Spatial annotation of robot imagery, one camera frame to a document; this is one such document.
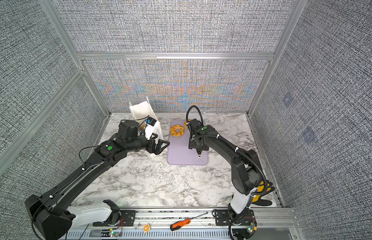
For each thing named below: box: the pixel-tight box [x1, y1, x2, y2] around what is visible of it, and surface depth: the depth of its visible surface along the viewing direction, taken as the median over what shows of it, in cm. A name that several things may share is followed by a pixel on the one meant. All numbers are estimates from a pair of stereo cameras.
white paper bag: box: [129, 96, 164, 142], surface depth 87 cm
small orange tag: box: [143, 224, 151, 233], surface depth 71 cm
